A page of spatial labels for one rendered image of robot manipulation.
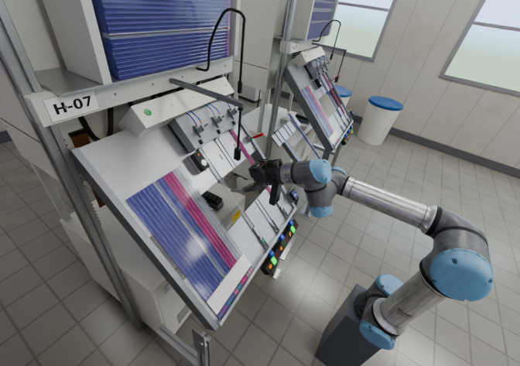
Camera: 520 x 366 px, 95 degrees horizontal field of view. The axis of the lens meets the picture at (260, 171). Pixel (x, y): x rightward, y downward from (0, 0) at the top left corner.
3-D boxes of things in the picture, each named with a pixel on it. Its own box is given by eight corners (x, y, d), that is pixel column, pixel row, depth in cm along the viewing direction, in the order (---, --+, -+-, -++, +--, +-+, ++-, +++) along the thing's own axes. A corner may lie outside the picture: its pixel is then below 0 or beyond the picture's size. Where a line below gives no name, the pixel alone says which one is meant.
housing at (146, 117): (217, 106, 121) (234, 91, 111) (131, 144, 85) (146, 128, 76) (208, 91, 119) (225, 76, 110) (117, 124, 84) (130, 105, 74)
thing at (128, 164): (249, 153, 125) (256, 149, 122) (142, 239, 77) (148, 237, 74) (214, 97, 119) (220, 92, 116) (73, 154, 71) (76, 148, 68)
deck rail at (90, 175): (209, 323, 84) (219, 326, 80) (205, 329, 83) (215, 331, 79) (73, 154, 71) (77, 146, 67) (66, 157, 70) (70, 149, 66)
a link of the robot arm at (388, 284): (397, 297, 103) (412, 282, 95) (391, 325, 94) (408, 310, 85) (369, 281, 108) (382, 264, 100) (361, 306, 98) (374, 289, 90)
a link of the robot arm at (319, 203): (340, 202, 83) (333, 173, 79) (329, 220, 75) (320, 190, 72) (319, 201, 88) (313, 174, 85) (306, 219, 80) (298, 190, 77)
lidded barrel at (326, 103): (343, 123, 407) (355, 90, 373) (334, 132, 373) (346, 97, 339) (319, 114, 424) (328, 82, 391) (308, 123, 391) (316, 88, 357)
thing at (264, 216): (289, 208, 130) (293, 207, 128) (211, 322, 82) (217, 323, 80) (271, 180, 127) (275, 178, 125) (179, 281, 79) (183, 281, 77)
